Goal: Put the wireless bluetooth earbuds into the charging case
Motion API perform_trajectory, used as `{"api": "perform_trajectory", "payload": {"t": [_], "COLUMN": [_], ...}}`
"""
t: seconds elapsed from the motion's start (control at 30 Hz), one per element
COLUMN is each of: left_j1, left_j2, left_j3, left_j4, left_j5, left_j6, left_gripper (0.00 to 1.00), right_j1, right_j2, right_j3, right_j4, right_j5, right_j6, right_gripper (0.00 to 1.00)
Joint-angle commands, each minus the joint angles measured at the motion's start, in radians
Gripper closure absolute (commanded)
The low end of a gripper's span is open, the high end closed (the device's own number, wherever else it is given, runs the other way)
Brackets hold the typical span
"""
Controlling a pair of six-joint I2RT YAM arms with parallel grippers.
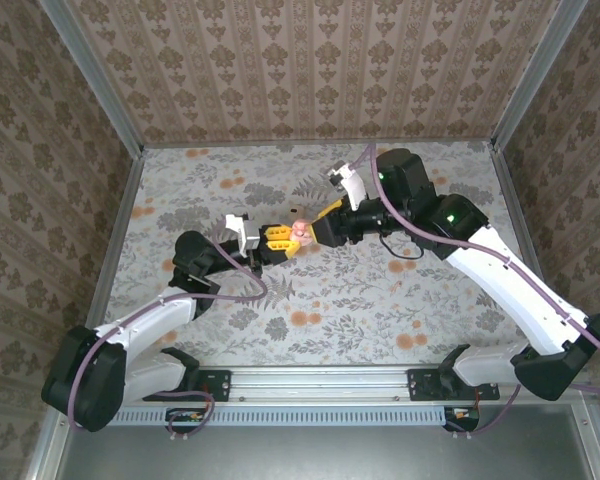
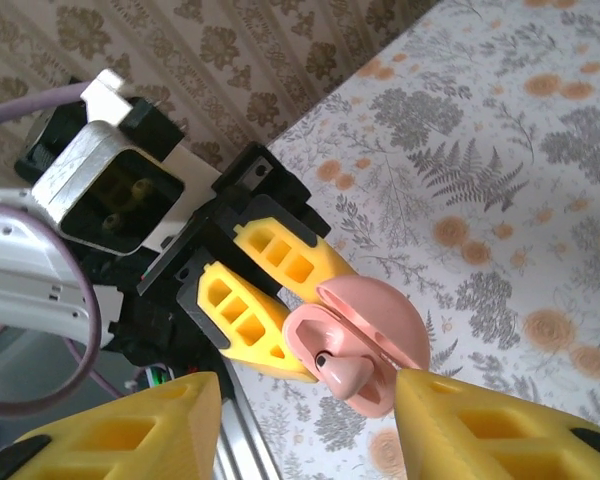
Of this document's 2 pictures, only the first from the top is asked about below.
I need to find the floral print tablecloth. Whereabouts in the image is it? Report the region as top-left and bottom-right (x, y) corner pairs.
(107, 142), (556, 367)

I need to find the small black control board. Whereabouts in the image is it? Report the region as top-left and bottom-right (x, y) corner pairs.
(165, 407), (207, 427)
(443, 405), (482, 431)

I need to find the grey steel plate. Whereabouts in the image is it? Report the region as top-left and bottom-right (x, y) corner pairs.
(24, 404), (600, 480)

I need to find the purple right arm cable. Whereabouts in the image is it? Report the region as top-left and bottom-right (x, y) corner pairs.
(352, 143), (600, 439)

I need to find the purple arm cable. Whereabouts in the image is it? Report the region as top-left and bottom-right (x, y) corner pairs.
(67, 227), (269, 444)
(352, 143), (600, 439)

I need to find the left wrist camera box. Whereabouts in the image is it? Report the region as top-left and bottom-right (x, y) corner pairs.
(223, 213), (262, 255)

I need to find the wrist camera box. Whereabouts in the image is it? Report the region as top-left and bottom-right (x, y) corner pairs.
(223, 213), (262, 255)
(326, 158), (370, 212)

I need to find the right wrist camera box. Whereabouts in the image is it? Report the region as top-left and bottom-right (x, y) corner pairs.
(326, 158), (370, 212)

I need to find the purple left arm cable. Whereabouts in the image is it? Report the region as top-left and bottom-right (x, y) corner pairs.
(67, 227), (269, 444)

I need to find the thin black right gripper cable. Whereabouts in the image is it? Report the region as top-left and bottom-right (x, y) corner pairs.
(378, 233), (425, 261)

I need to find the aluminium frame back rail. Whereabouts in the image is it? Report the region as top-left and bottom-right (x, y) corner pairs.
(142, 137), (496, 150)

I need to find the aluminium frame side rail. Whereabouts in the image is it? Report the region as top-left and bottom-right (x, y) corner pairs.
(73, 149), (149, 369)
(488, 142), (574, 364)

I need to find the grey slotted cable duct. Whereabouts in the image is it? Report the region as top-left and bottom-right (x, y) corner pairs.
(112, 405), (451, 427)

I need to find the aluminium frame post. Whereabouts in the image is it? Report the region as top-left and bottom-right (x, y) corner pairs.
(38, 0), (147, 157)
(489, 0), (589, 151)

